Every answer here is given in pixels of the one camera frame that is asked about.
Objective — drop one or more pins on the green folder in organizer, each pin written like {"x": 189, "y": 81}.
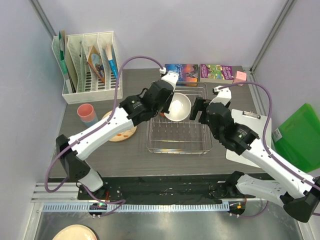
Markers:
{"x": 61, "y": 38}

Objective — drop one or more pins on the cream plate bottom edge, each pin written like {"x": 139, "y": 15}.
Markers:
{"x": 75, "y": 232}

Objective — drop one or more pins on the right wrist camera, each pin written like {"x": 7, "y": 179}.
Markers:
{"x": 222, "y": 95}

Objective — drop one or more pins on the white file organizer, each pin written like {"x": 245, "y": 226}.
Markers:
{"x": 89, "y": 87}

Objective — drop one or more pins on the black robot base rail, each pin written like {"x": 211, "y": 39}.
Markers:
{"x": 167, "y": 190}

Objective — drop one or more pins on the beige bird-painted plate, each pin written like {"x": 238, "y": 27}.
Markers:
{"x": 123, "y": 135}

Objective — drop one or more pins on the blue plastic cup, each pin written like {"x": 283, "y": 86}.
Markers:
{"x": 91, "y": 122}

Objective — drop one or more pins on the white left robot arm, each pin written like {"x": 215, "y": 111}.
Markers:
{"x": 135, "y": 109}

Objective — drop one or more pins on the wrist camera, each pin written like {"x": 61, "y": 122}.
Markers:
{"x": 222, "y": 95}
{"x": 170, "y": 77}

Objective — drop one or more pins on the green plastic folder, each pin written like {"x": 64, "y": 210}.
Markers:
{"x": 298, "y": 139}

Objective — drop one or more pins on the white clipboard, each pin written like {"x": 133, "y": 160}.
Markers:
{"x": 256, "y": 123}

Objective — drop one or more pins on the pink plastic cup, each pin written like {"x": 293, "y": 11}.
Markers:
{"x": 86, "y": 112}

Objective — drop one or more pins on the pink cube power socket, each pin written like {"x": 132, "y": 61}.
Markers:
{"x": 239, "y": 78}

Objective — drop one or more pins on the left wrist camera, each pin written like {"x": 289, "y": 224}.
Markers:
{"x": 170, "y": 77}

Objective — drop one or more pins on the purple paperback book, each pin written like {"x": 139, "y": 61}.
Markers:
{"x": 220, "y": 74}

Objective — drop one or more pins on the blue Jane Eyre book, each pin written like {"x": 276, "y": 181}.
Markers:
{"x": 187, "y": 72}

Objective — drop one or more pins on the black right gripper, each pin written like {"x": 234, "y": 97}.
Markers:
{"x": 200, "y": 104}

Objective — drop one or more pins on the metal wire dish rack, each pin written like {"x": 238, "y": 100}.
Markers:
{"x": 181, "y": 137}

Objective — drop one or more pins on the illustrated booklet in organizer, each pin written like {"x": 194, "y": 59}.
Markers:
{"x": 95, "y": 62}

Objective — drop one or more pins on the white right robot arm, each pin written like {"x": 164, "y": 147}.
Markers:
{"x": 296, "y": 191}

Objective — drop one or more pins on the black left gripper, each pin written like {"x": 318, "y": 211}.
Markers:
{"x": 166, "y": 110}

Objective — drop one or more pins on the blue booklet in organizer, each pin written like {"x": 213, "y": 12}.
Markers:
{"x": 110, "y": 54}

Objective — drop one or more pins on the orange ceramic bowl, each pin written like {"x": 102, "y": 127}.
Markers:
{"x": 179, "y": 109}

